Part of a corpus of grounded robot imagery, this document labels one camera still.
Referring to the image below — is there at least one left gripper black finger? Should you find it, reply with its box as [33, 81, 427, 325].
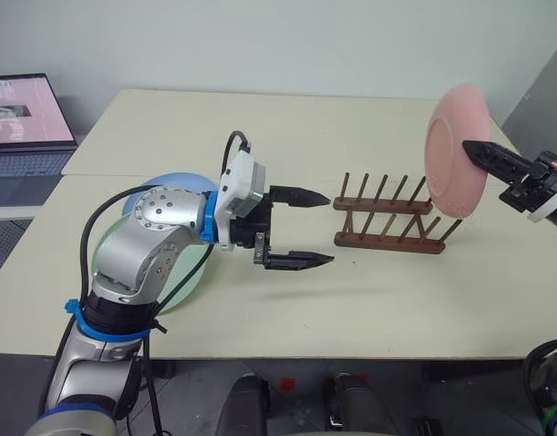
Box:
[269, 183, 332, 210]
[263, 250, 336, 273]

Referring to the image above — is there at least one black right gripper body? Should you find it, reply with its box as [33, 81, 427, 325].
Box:
[498, 151, 557, 215]

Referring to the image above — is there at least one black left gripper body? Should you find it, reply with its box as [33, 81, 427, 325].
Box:
[229, 185, 275, 270]

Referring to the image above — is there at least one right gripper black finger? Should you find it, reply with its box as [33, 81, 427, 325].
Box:
[461, 139, 536, 186]

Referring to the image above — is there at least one pink plate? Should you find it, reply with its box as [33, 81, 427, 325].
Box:
[423, 82, 492, 218]

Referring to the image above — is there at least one wooden dish rack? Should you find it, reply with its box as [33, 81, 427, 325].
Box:
[332, 171, 463, 256]

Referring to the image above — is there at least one blue plate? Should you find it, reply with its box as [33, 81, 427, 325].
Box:
[122, 171, 220, 220]

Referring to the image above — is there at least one green plate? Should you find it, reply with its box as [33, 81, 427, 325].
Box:
[90, 213, 214, 314]

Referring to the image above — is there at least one dark rounded shape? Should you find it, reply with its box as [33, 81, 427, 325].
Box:
[322, 372, 384, 436]
[214, 372, 273, 436]

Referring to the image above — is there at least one open laptop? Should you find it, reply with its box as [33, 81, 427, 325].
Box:
[0, 73, 79, 179]

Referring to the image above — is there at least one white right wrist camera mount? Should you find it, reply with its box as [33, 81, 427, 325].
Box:
[527, 183, 557, 224]

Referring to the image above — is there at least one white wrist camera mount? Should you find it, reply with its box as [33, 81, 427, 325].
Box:
[213, 151, 268, 253]
[527, 183, 557, 224]

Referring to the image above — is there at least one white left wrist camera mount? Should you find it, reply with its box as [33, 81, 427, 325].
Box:
[213, 151, 268, 253]

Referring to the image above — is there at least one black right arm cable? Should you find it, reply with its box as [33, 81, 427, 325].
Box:
[522, 333, 557, 412]

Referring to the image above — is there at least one blue cable strap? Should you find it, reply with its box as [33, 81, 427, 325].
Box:
[62, 297, 155, 341]

